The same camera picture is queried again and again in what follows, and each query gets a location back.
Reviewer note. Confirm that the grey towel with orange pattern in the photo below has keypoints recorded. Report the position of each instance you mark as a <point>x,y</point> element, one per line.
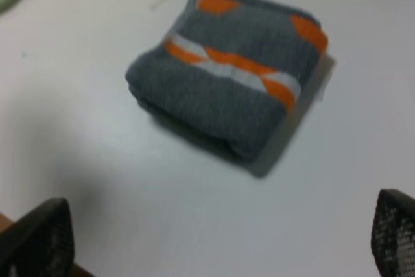
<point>236,76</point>

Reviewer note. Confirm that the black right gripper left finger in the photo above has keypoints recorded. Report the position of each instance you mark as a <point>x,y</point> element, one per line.
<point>41,243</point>

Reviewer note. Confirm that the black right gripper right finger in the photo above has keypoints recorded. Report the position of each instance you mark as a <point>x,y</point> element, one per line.
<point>392,238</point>

